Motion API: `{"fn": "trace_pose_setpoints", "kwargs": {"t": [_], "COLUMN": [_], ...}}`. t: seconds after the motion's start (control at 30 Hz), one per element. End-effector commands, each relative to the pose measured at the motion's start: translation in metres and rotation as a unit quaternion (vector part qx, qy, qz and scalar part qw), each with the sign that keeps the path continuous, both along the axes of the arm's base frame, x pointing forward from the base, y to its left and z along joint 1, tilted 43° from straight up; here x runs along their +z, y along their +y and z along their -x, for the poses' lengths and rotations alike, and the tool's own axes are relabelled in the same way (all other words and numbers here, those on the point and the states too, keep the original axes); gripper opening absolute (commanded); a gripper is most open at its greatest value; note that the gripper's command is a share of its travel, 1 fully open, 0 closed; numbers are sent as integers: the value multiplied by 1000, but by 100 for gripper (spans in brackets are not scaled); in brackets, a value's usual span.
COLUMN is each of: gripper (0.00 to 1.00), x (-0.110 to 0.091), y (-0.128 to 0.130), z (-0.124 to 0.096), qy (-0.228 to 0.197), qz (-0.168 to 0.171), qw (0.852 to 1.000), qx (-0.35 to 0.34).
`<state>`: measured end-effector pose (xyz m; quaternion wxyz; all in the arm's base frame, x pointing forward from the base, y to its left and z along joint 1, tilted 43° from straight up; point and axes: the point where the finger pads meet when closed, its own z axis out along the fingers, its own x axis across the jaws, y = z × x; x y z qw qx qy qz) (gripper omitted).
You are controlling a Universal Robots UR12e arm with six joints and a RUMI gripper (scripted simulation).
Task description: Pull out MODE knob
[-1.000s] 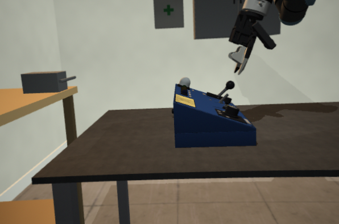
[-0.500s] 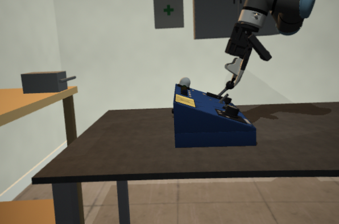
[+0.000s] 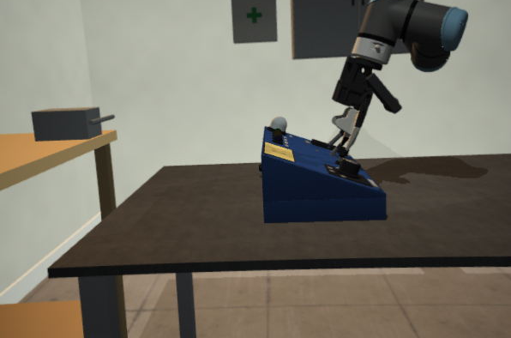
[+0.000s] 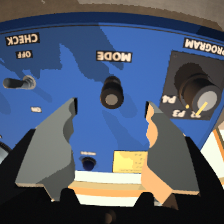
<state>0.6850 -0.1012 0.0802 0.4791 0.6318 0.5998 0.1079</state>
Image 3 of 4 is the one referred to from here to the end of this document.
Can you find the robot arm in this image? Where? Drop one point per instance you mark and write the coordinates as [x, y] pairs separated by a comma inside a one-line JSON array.
[[429, 31]]

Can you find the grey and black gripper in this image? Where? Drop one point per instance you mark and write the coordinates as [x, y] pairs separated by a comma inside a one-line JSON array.
[[355, 96]]

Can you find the blue control panel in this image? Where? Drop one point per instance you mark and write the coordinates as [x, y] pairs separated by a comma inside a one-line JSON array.
[[300, 182]]

